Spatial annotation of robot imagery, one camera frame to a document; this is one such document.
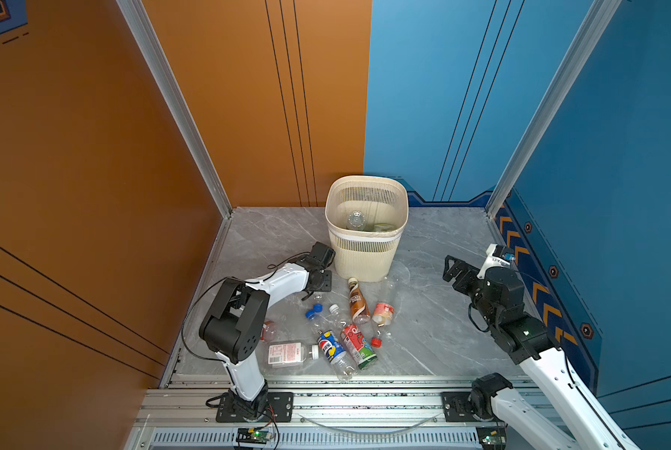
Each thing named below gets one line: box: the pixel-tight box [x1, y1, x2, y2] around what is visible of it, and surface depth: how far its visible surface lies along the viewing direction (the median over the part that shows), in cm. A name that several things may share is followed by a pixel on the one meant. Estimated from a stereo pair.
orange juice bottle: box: [259, 319, 277, 343], surface depth 83 cm
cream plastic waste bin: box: [324, 175, 410, 284], surface depth 91 cm
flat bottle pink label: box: [266, 341, 320, 368], surface depth 81 cm
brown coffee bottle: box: [347, 276, 372, 325], surface depth 89 cm
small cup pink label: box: [372, 302, 395, 328], surface depth 88 cm
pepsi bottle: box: [316, 329, 358, 382], surface depth 81 cm
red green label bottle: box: [340, 323, 378, 371], surface depth 80 cm
